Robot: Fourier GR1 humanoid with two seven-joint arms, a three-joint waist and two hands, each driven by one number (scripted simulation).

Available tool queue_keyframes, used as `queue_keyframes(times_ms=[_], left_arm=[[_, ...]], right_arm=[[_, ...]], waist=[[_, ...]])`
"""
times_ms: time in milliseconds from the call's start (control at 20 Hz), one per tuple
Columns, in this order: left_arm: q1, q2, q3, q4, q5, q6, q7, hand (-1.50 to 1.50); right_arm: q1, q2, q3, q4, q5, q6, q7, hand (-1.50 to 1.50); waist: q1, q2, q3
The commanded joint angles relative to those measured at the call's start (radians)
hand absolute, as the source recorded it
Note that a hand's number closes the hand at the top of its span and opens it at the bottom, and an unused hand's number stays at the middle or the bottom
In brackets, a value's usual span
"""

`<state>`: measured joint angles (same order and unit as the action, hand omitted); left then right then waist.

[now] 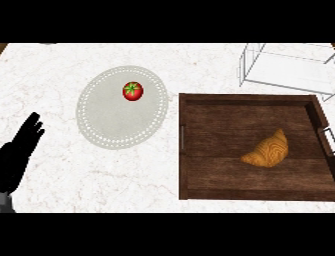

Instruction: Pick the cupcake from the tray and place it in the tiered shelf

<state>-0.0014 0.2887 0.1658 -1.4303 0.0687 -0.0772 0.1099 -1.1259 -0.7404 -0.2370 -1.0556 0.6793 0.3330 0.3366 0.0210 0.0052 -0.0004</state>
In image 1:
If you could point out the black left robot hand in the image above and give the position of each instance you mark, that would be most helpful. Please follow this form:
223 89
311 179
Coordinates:
12 156

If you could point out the dark wooden tray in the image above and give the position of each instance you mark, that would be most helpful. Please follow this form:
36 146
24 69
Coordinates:
234 126

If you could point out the grey oval placemat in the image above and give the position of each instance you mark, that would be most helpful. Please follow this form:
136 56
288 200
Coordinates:
120 110

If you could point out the red tomato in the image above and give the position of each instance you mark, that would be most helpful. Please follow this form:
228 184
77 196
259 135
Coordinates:
132 91

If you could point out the golden croissant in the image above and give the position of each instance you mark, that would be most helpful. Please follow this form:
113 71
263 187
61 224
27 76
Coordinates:
269 151

